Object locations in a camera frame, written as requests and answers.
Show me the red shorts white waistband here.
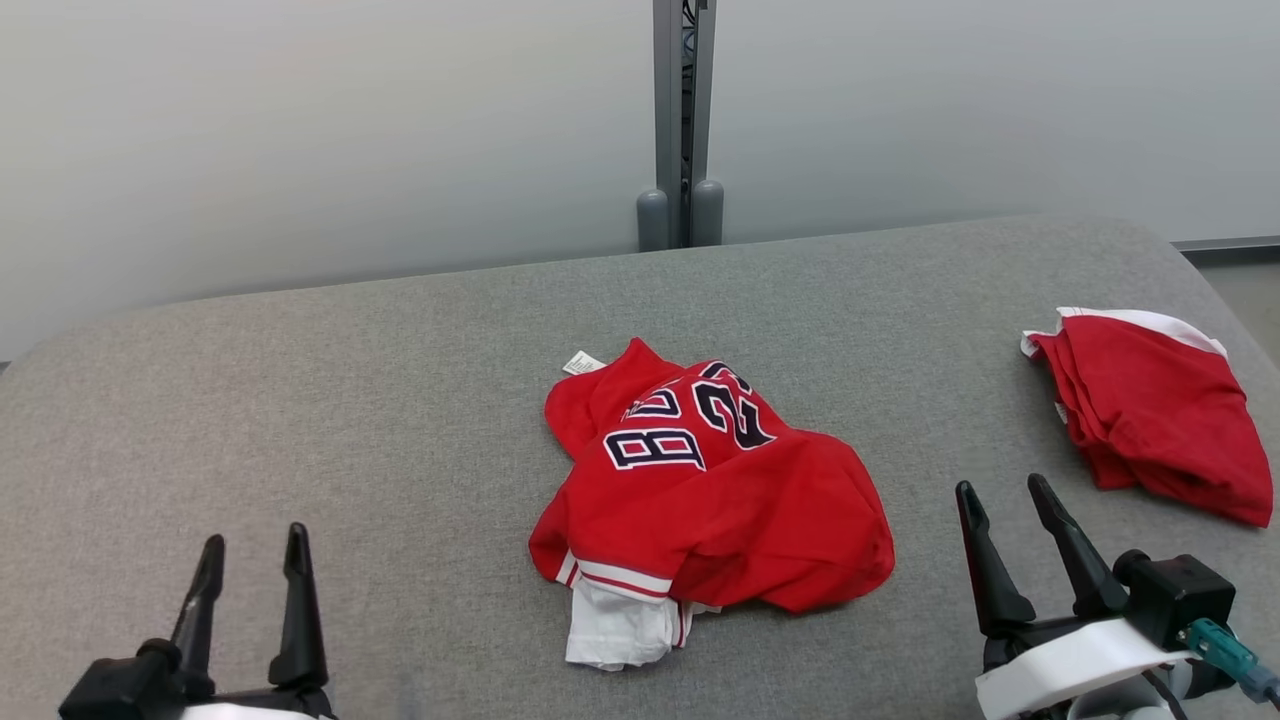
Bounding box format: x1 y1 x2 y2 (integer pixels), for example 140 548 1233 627
1020 306 1274 528

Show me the teal right camera connector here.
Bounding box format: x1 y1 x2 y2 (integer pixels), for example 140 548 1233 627
1178 618 1280 706

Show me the grey cylindrical post cap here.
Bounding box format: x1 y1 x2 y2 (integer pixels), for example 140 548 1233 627
637 188 670 252
690 179 725 248

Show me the grey metal partition post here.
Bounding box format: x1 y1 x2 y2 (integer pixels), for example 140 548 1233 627
652 0 718 249

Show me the red number 23 jersey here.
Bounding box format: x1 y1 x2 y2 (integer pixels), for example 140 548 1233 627
528 338 896 671

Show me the dark grey wall skirting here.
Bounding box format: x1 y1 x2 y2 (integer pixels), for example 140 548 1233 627
1170 236 1280 266

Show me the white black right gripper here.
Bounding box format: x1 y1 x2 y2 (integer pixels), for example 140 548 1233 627
954 473 1197 720

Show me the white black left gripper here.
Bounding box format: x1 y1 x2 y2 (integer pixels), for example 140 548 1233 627
165 522 338 720

